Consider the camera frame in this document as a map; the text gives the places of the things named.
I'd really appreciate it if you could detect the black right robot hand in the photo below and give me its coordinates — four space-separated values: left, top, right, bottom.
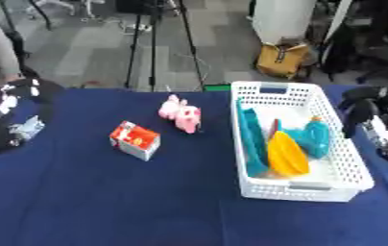
338 86 388 138

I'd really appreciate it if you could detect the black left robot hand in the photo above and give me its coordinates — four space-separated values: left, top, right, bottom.
0 77 66 124

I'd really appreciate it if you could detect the teal plastic bottle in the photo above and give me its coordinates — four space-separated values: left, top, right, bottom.
282 115 334 160

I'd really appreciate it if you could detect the black bag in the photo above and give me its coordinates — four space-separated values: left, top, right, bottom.
316 18 373 81

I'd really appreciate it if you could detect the white perforated plastic basket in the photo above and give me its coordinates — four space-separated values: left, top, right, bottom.
229 81 376 203

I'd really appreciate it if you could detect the yellow plastic plate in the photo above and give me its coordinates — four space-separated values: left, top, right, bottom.
266 129 312 178

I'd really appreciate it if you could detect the yellow bag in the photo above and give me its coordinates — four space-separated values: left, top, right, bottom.
255 39 312 79

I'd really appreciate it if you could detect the red and white carton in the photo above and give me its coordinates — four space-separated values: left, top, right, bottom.
108 120 162 162

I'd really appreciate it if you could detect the teal plastic plate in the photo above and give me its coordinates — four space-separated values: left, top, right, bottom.
234 98 272 178

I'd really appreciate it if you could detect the white cylindrical bin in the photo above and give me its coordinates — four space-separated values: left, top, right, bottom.
249 0 319 45

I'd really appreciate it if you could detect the black tripod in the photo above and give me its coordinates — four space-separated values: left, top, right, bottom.
121 0 207 91

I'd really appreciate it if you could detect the pink plush toy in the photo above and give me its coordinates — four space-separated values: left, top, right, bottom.
157 94 205 135

